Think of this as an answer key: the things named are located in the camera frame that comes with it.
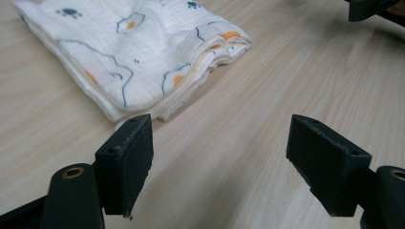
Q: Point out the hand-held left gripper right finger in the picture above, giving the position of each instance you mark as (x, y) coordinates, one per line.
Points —
(328, 168)

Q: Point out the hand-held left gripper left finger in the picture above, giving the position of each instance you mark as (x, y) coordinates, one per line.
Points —
(125, 165)

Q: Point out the white printed cloth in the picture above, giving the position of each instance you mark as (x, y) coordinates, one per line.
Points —
(127, 54)

